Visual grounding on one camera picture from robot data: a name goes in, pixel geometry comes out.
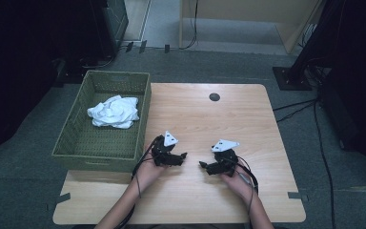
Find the green woven basket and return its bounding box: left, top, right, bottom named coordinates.
left=51, top=70, right=153, bottom=174

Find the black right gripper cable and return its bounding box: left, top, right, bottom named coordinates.
left=234, top=155, right=260, bottom=229

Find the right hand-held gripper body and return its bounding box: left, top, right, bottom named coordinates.
left=211, top=138, right=240, bottom=177

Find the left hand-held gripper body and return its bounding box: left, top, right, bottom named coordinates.
left=152, top=130, right=179, bottom=167

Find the dark curtain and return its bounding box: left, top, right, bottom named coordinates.
left=0, top=0, right=93, bottom=158
left=317, top=0, right=366, bottom=167

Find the long black floor cable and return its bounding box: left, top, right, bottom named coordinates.
left=313, top=100, right=337, bottom=229

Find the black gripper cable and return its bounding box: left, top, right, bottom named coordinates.
left=115, top=135, right=164, bottom=229
left=234, top=155, right=260, bottom=229

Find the black metal stand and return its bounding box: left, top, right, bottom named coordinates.
left=272, top=0, right=347, bottom=92

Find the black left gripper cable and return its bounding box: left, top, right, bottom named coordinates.
left=115, top=135, right=164, bottom=229

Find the person's right hand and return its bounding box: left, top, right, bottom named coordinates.
left=220, top=164, right=258, bottom=205

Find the person's left hand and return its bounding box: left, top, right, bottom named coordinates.
left=134, top=144, right=170, bottom=192

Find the black hanging cable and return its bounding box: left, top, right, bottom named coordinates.
left=178, top=0, right=200, bottom=51

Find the light wooden cabinet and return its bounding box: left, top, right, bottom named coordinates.
left=179, top=0, right=327, bottom=54

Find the white t-shirt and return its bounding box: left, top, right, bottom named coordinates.
left=87, top=94, right=140, bottom=130

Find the black cabinet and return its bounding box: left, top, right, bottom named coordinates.
left=89, top=0, right=130, bottom=61

